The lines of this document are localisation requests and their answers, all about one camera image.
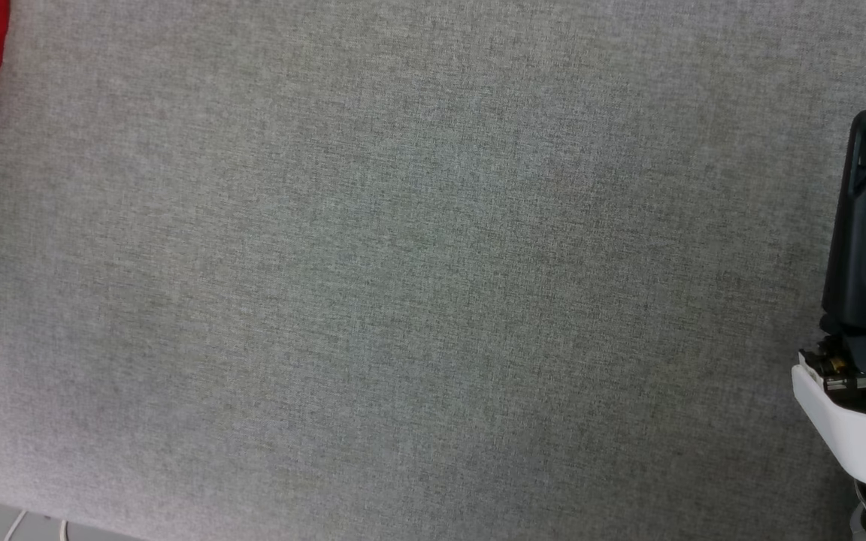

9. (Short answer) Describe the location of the white and grey right gripper body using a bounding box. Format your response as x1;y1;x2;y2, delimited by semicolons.
792;301;866;503

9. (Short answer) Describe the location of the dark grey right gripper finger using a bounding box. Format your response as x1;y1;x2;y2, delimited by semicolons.
822;110;866;336

